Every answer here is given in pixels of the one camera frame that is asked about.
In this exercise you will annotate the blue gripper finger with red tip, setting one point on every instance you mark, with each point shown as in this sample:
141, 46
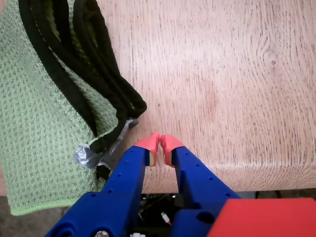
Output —
200, 182
118, 197

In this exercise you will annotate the grey duct tape piece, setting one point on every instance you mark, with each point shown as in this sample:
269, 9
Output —
84, 156

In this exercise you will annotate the green waffle cleaning cloth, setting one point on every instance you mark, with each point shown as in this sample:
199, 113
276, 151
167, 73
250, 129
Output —
37, 123

